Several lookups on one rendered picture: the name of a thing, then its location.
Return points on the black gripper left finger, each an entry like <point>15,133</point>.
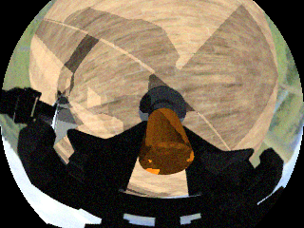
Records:
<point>120,151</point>

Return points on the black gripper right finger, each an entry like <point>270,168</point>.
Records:
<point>209,162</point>

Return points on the black round pedestal with silver shaft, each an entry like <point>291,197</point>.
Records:
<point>162,96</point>

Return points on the orange knob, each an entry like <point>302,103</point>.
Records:
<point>165,149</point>

